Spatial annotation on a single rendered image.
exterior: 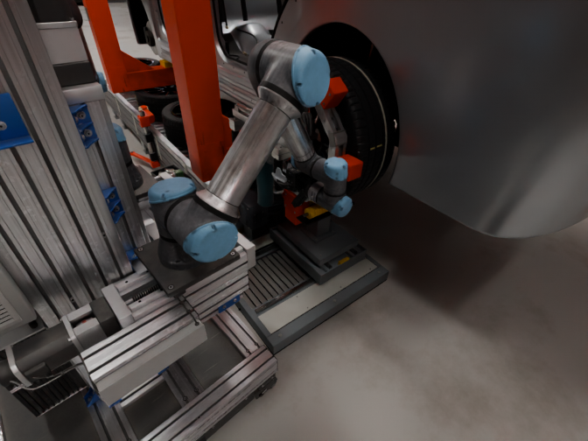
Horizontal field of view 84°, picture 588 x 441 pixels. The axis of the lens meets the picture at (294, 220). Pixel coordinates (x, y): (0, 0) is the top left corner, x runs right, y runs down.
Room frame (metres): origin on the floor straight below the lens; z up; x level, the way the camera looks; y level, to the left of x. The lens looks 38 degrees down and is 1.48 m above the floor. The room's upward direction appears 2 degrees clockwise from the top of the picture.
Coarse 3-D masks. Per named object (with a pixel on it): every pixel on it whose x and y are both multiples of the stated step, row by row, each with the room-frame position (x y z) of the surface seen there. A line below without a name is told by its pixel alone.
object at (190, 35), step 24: (168, 0) 1.61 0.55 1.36; (192, 0) 1.61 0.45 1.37; (168, 24) 1.65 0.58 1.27; (192, 24) 1.60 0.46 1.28; (192, 48) 1.59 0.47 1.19; (192, 72) 1.58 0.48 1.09; (216, 72) 1.66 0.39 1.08; (192, 96) 1.57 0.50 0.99; (216, 96) 1.65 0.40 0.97; (192, 120) 1.57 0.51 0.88; (216, 120) 1.64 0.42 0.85; (192, 144) 1.61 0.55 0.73; (216, 144) 1.62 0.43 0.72; (192, 168) 1.66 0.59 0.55; (216, 168) 1.61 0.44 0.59
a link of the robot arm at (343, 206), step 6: (318, 192) 0.95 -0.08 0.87; (324, 192) 0.92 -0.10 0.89; (318, 198) 0.93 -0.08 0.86; (324, 198) 0.92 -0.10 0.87; (330, 198) 0.90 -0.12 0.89; (336, 198) 0.89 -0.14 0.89; (342, 198) 0.90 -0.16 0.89; (348, 198) 0.90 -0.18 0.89; (318, 204) 0.94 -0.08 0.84; (324, 204) 0.91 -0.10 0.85; (330, 204) 0.90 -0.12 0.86; (336, 204) 0.88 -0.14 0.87; (342, 204) 0.88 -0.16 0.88; (348, 204) 0.90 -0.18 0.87; (330, 210) 0.89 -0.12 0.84; (336, 210) 0.88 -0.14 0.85; (342, 210) 0.88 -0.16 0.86; (348, 210) 0.90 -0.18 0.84; (342, 216) 0.88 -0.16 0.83
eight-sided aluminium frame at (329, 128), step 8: (320, 104) 1.28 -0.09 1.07; (320, 112) 1.28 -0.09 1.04; (328, 112) 1.30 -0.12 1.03; (336, 112) 1.29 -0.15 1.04; (320, 120) 1.27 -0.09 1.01; (328, 120) 1.24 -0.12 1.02; (336, 120) 1.26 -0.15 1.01; (328, 128) 1.23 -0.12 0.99; (336, 128) 1.26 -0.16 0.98; (328, 136) 1.23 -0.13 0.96; (336, 136) 1.20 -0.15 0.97; (344, 136) 1.22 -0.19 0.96; (336, 144) 1.20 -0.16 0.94; (344, 144) 1.22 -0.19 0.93; (328, 152) 1.22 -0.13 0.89; (336, 152) 1.20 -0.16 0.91; (344, 152) 1.23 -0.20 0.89; (296, 192) 1.38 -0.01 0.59
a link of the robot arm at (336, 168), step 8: (320, 160) 0.97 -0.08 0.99; (328, 160) 0.93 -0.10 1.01; (336, 160) 0.93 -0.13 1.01; (344, 160) 0.93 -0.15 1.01; (312, 168) 0.95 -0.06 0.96; (320, 168) 0.94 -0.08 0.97; (328, 168) 0.90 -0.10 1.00; (336, 168) 0.89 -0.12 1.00; (344, 168) 0.90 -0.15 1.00; (312, 176) 0.95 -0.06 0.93; (320, 176) 0.92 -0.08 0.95; (328, 176) 0.90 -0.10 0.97; (336, 176) 0.89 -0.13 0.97; (344, 176) 0.90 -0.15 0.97; (328, 184) 0.90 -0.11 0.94; (336, 184) 0.89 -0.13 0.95; (344, 184) 0.90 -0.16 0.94; (328, 192) 0.90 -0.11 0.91; (336, 192) 0.89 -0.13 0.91; (344, 192) 0.91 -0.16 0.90
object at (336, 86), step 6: (336, 78) 1.29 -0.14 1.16; (330, 84) 1.25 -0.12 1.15; (336, 84) 1.27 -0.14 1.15; (342, 84) 1.28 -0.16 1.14; (330, 90) 1.24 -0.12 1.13; (336, 90) 1.24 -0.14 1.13; (342, 90) 1.25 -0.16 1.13; (330, 96) 1.24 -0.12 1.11; (336, 96) 1.24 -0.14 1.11; (342, 96) 1.27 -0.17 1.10; (324, 102) 1.26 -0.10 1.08; (330, 102) 1.25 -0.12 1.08; (336, 102) 1.28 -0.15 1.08; (324, 108) 1.26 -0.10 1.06
